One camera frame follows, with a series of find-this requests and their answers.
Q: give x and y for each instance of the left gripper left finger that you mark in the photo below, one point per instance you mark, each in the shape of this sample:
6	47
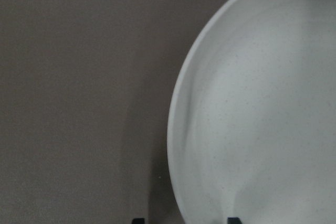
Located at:
138	221

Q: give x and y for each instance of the cream round plate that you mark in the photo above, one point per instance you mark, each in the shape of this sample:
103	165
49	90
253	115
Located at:
251	130

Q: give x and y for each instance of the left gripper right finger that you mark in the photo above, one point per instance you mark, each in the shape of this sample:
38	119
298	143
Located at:
233	220

